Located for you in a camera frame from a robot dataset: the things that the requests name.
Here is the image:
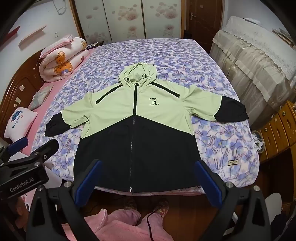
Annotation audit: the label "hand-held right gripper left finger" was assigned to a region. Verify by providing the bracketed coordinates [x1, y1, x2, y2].
[26, 159, 103, 241]

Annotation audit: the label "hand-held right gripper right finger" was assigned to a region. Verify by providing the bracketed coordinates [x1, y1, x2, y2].
[194, 160, 271, 241]

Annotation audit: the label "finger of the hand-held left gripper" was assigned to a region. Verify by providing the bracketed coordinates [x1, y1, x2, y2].
[0, 137, 28, 164]
[9, 138, 60, 168]

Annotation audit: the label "green and black hooded jacket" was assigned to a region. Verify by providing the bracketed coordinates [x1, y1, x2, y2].
[44, 62, 249, 193]

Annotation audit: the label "person's left forearm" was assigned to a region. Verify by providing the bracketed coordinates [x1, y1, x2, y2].
[11, 192, 31, 232]

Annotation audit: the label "white embroidered pillow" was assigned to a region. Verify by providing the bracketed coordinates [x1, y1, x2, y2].
[4, 107, 38, 144]

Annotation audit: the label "grey patterned cloth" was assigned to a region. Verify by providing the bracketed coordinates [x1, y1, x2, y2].
[28, 89, 51, 110]

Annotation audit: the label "floral slipper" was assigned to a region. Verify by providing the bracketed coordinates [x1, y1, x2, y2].
[154, 198, 169, 218]

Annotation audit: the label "wooden headboard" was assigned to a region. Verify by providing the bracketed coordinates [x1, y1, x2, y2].
[0, 50, 44, 139]

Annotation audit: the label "person's pink fleece robe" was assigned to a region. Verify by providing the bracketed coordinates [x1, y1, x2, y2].
[62, 209, 176, 241]

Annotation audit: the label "dark round basket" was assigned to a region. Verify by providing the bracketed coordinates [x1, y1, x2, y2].
[252, 130, 264, 154]

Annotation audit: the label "wooden drawer cabinet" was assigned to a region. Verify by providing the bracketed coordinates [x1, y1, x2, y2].
[257, 101, 296, 209]

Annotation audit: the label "folded bear print quilt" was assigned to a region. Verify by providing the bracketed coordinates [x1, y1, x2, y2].
[39, 34, 90, 82]

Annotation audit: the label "lace covered furniture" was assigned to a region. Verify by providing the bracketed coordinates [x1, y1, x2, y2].
[209, 15, 296, 130]

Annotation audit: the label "purple floral blanket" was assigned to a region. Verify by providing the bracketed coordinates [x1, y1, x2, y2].
[47, 38, 260, 189]

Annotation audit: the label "floral wardrobe sliding doors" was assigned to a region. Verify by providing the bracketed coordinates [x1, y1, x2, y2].
[69, 0, 185, 45]

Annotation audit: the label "brown wooden door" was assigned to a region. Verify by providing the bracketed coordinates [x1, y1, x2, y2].
[185, 0, 223, 39]

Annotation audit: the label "black cable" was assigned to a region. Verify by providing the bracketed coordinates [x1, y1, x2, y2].
[146, 207, 167, 241]

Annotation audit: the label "wooden wall shelf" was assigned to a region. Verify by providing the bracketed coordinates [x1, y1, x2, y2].
[18, 25, 47, 47]

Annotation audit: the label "red wall shelf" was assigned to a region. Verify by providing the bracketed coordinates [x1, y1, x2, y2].
[0, 30, 18, 42]

